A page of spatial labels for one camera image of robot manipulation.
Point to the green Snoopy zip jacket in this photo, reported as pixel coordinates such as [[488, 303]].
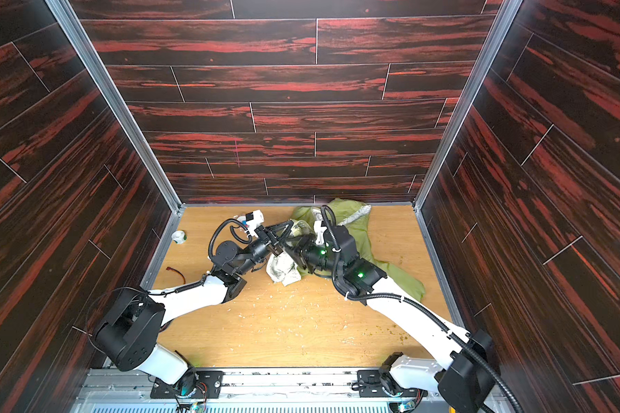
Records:
[[350, 264]]

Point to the small white green-dot cap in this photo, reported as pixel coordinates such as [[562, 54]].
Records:
[[179, 237]]

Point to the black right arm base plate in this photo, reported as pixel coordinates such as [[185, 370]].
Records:
[[370, 384]]

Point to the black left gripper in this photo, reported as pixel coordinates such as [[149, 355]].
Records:
[[270, 240]]

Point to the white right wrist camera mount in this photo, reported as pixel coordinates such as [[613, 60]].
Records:
[[319, 228]]

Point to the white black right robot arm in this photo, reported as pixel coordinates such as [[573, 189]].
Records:
[[459, 372]]

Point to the aluminium corner post right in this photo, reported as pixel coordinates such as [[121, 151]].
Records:
[[501, 26]]

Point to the aluminium front frame rail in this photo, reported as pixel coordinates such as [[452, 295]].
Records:
[[253, 390]]

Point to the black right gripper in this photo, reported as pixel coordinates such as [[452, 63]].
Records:
[[300, 249]]

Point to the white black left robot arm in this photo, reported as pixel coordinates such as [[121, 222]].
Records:
[[128, 332]]

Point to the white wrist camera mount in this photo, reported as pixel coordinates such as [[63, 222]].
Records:
[[252, 220], [319, 228]]

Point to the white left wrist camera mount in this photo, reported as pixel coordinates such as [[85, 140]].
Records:
[[252, 220]]

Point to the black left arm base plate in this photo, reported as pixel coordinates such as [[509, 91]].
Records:
[[199, 384]]

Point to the aluminium corner post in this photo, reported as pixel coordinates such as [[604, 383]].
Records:
[[74, 31], [501, 26]]

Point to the black circuit board with wires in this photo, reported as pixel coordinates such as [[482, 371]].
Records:
[[175, 271]]

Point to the aluminium corner post left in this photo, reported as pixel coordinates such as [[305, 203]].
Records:
[[74, 31]]

